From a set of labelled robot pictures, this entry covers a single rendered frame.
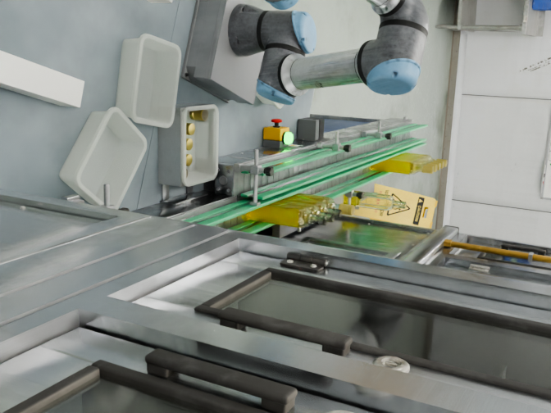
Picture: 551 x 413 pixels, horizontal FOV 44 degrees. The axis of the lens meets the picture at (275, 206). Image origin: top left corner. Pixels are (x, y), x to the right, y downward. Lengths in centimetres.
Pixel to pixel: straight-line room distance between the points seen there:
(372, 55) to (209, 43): 55
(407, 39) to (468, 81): 628
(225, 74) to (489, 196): 617
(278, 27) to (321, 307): 125
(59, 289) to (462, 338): 46
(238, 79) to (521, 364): 151
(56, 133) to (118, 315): 96
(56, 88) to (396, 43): 77
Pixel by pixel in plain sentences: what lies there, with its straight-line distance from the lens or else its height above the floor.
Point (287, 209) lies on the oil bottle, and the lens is 207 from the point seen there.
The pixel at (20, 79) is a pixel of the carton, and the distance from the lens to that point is 150.
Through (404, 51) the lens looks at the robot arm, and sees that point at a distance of 161.
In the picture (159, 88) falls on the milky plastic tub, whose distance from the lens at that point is 190.
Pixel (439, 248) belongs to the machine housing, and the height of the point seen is 139.
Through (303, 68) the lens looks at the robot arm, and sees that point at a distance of 182.
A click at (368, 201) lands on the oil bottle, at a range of 283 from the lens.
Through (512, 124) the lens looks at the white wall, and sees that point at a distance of 782.
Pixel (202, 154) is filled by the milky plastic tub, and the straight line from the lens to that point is 205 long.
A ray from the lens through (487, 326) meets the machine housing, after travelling 82.
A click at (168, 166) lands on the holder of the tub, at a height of 79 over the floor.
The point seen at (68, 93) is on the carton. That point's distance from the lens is 159.
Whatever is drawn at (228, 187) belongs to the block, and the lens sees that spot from 206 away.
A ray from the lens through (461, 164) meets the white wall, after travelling 798.
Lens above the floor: 193
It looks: 27 degrees down
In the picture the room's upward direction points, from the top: 99 degrees clockwise
